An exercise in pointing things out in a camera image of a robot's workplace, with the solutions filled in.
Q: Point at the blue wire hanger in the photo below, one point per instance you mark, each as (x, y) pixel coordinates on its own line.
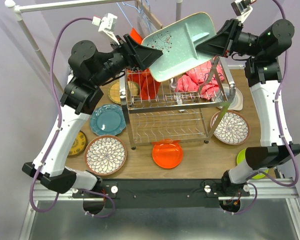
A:
(130, 12)

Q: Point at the flower plate brown rim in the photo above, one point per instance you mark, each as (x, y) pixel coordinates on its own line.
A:
(105, 155)
(233, 129)

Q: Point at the orange plastic plate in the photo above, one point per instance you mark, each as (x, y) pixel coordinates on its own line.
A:
(167, 153)

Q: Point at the woven bamboo plate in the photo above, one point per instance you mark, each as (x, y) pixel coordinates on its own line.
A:
(114, 90)

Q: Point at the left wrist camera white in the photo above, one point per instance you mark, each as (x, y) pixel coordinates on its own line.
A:
(106, 26)

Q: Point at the teal scalloped plate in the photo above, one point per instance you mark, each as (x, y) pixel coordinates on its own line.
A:
(107, 120)

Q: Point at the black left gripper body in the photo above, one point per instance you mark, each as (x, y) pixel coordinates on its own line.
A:
(130, 59)

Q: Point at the white clothes rail frame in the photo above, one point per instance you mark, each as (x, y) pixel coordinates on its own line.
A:
(19, 10)

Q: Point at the pink printed garment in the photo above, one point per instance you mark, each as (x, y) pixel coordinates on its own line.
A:
(196, 80)

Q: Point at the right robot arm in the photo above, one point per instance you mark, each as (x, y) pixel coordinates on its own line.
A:
(265, 81)

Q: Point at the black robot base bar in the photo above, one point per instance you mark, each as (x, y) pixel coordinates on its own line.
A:
(169, 193)

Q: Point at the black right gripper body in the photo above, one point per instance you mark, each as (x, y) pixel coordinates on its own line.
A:
(233, 33)

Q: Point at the yellow patterned small plate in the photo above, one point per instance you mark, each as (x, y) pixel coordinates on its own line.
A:
(78, 145)

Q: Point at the orange garment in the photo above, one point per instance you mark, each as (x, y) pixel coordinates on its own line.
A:
(149, 87)

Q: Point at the steel wire dish rack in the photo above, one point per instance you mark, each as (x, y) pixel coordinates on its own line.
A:
(183, 116)

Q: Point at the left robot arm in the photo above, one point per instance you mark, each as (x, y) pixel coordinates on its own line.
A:
(91, 70)

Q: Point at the lime green plate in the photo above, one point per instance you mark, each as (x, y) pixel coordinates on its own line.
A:
(241, 156)

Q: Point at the mint rectangular plate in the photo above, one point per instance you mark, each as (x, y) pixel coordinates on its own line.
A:
(178, 42)

